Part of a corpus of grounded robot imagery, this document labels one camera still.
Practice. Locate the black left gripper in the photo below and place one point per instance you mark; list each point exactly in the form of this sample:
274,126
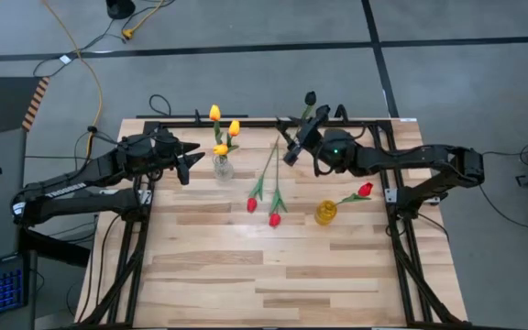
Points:
165,153

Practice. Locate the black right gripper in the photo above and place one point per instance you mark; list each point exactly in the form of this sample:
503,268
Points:
311,136

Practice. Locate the yellow artificial tulip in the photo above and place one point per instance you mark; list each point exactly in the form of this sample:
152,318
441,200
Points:
234,127
221,149
215,112

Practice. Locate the black artificial tulip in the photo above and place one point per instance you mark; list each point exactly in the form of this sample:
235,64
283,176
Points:
310,97

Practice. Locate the red artificial tulip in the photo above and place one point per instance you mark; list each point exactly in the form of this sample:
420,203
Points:
251,205
365,189
274,220

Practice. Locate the amber yellow glass vase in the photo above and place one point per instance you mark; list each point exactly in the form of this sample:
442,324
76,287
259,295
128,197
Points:
326,212

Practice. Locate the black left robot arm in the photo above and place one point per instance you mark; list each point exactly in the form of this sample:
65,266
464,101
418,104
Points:
103,167

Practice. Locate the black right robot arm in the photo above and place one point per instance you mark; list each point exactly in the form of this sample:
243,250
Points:
406,156

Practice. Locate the round ribbed clear glass vase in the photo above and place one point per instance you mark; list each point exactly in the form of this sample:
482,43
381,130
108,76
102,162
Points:
223,170

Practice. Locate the white floor tag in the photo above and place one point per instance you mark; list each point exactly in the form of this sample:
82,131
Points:
64,59

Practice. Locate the black round stand base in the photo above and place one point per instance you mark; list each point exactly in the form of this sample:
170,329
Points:
119,8

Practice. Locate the large black hazard-striped mat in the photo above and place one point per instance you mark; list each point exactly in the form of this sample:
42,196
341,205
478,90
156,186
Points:
3,107

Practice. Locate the small black frame clamp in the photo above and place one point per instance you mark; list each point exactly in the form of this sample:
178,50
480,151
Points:
196,115

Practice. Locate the black aluminium table frame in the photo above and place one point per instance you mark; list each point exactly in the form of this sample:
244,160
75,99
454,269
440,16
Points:
255,123

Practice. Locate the large black frame clamp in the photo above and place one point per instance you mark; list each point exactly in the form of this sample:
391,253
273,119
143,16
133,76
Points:
342,113

